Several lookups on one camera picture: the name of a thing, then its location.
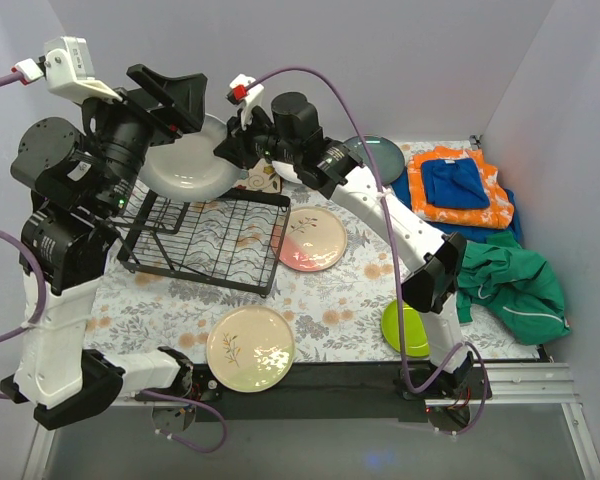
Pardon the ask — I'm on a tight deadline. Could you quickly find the white bowl plate front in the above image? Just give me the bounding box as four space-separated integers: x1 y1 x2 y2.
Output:
138 114 242 203

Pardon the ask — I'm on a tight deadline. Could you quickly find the black wire dish rack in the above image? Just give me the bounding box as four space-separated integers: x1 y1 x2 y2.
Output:
115 183 290 297

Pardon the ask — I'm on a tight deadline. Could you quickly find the cream green plate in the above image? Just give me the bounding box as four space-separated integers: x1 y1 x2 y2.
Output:
206 305 295 393

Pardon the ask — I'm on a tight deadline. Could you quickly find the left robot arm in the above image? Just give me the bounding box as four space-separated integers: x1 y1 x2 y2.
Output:
0 64 207 430

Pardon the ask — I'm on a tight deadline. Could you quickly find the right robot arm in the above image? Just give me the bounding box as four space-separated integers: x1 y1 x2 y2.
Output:
214 86 474 398

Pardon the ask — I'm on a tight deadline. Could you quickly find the square floral plate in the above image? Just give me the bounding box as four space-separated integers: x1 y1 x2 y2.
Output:
234 160 282 194

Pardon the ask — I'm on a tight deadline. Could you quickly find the pink cream plate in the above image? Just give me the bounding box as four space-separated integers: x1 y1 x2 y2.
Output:
279 207 348 272

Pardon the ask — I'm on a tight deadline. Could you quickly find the small teal plate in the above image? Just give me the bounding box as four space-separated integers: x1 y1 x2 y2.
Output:
344 135 405 186

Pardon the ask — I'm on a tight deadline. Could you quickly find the dark blue cloth underneath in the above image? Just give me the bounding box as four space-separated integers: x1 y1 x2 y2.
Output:
390 170 522 243

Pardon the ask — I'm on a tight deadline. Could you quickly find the blue folded cloth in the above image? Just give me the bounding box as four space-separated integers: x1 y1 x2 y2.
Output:
421 158 490 210

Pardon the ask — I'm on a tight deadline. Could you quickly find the lime green plate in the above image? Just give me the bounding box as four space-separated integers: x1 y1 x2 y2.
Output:
381 300 430 358

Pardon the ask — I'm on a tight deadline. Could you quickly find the orange floral cloth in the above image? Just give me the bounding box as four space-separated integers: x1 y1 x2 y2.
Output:
407 146 515 230

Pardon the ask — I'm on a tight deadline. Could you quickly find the green jacket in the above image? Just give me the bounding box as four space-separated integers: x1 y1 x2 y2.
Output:
456 232 571 345

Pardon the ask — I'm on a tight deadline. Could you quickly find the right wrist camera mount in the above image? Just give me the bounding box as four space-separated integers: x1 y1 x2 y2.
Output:
227 74 264 130

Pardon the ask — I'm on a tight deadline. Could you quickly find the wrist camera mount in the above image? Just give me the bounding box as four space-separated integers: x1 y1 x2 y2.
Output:
227 74 264 130
11 36 122 105

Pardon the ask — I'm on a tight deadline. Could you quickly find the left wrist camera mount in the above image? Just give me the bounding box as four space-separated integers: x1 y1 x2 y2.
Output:
11 36 122 105

